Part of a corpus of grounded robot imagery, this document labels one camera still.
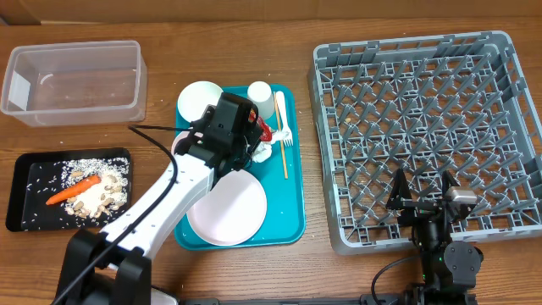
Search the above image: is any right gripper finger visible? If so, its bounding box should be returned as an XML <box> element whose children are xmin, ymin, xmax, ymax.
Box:
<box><xmin>389</xmin><ymin>169</ymin><xmax>412</xmax><ymax>203</ymax></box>
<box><xmin>441</xmin><ymin>170</ymin><xmax>459</xmax><ymax>191</ymax></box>

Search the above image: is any red snack wrapper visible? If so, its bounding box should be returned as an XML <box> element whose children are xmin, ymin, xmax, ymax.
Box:
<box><xmin>249</xmin><ymin>109</ymin><xmax>273</xmax><ymax>142</ymax></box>

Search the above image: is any pink bowl with peanuts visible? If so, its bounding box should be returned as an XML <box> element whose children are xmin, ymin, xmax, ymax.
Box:
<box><xmin>171</xmin><ymin>131</ymin><xmax>191</xmax><ymax>155</ymax></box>

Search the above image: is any white bowl with rice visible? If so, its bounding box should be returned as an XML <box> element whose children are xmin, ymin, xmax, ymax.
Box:
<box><xmin>177</xmin><ymin>80</ymin><xmax>223</xmax><ymax>122</ymax></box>

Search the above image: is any orange carrot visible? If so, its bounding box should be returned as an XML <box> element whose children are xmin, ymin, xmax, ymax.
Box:
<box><xmin>46</xmin><ymin>175</ymin><xmax>102</xmax><ymax>205</ymax></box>

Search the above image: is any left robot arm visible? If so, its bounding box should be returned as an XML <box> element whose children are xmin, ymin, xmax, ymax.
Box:
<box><xmin>54</xmin><ymin>92</ymin><xmax>263</xmax><ymax>305</ymax></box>

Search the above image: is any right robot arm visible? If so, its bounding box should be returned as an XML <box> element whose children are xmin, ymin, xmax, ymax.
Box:
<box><xmin>386</xmin><ymin>169</ymin><xmax>484</xmax><ymax>305</ymax></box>

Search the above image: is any grey dishwasher rack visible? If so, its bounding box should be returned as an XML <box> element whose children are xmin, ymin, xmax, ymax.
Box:
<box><xmin>308</xmin><ymin>30</ymin><xmax>541</xmax><ymax>255</ymax></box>

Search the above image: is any crumpled white tissue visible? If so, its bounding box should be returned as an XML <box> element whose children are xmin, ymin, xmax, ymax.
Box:
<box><xmin>252</xmin><ymin>130</ymin><xmax>285</xmax><ymax>163</ymax></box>

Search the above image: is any white paper cup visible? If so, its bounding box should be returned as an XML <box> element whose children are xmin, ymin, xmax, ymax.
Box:
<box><xmin>247</xmin><ymin>81</ymin><xmax>274</xmax><ymax>120</ymax></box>

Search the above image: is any white plastic fork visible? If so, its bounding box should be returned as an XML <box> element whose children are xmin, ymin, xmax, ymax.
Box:
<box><xmin>275</xmin><ymin>91</ymin><xmax>293</xmax><ymax>147</ymax></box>

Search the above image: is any wooden chopstick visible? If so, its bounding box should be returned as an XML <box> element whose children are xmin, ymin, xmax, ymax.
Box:
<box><xmin>273</xmin><ymin>91</ymin><xmax>290</xmax><ymax>180</ymax></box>

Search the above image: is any teal serving tray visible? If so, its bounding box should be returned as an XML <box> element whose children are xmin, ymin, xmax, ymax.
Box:
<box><xmin>174</xmin><ymin>85</ymin><xmax>306</xmax><ymax>251</ymax></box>

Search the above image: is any pink round plate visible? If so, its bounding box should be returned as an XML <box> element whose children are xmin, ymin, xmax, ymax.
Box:
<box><xmin>187</xmin><ymin>170</ymin><xmax>268</xmax><ymax>247</ymax></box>

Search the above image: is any pile of peanuts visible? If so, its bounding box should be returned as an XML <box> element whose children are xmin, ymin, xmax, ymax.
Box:
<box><xmin>64</xmin><ymin>171</ymin><xmax>128</xmax><ymax>219</ymax></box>

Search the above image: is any clear plastic bin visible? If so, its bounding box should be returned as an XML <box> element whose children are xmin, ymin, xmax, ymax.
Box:
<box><xmin>1</xmin><ymin>41</ymin><xmax>147</xmax><ymax>127</ymax></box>

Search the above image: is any spilled white rice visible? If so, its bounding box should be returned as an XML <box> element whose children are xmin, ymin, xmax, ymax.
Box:
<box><xmin>25</xmin><ymin>157</ymin><xmax>130</xmax><ymax>228</ymax></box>

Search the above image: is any black plastic tray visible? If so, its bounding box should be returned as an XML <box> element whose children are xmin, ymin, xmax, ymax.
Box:
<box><xmin>6</xmin><ymin>147</ymin><xmax>132</xmax><ymax>232</ymax></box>

